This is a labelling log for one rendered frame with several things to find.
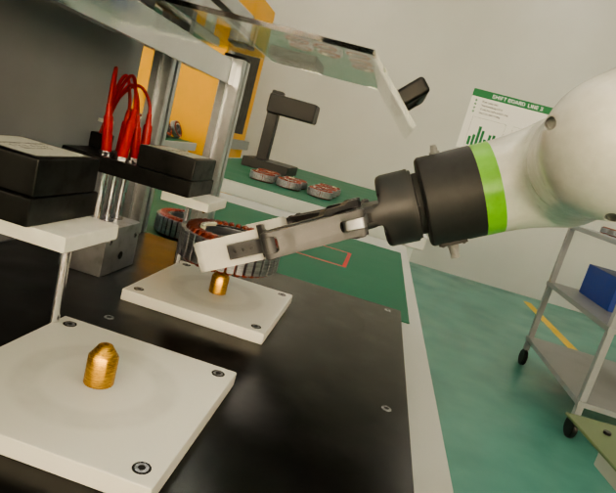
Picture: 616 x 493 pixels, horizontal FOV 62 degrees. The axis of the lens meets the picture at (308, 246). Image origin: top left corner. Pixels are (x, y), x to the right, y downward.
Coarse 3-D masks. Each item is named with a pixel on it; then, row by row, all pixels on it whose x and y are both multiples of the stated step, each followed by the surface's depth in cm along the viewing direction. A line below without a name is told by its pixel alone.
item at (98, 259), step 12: (120, 228) 57; (132, 228) 60; (120, 240) 58; (132, 240) 61; (60, 252) 56; (72, 252) 56; (84, 252) 56; (96, 252) 55; (108, 252) 56; (120, 252) 59; (132, 252) 62; (72, 264) 56; (84, 264) 56; (96, 264) 56; (108, 264) 57; (120, 264) 60; (96, 276) 56
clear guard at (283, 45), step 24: (144, 0) 53; (168, 0) 50; (192, 24) 60; (216, 24) 55; (240, 24) 52; (264, 24) 49; (240, 48) 68; (264, 48) 63; (288, 48) 58; (312, 48) 53; (336, 48) 50; (360, 48) 48; (336, 72) 66; (360, 72) 61; (384, 72) 48; (384, 96) 63; (408, 120) 49
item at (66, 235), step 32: (0, 160) 29; (32, 160) 29; (64, 160) 31; (96, 160) 35; (0, 192) 29; (32, 192) 29; (64, 192) 32; (96, 192) 36; (0, 224) 30; (32, 224) 30; (64, 224) 32; (96, 224) 34
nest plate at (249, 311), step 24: (192, 264) 65; (144, 288) 53; (168, 288) 55; (192, 288) 57; (240, 288) 61; (264, 288) 64; (168, 312) 51; (192, 312) 51; (216, 312) 52; (240, 312) 54; (264, 312) 56; (240, 336) 50; (264, 336) 50
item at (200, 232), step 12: (192, 228) 53; (204, 228) 55; (216, 228) 59; (228, 228) 60; (240, 228) 60; (252, 228) 61; (180, 240) 54; (192, 240) 52; (204, 240) 51; (276, 240) 58; (180, 252) 54; (192, 252) 52; (240, 264) 52; (252, 264) 52; (264, 264) 53; (276, 264) 56; (240, 276) 53; (252, 276) 53; (264, 276) 54
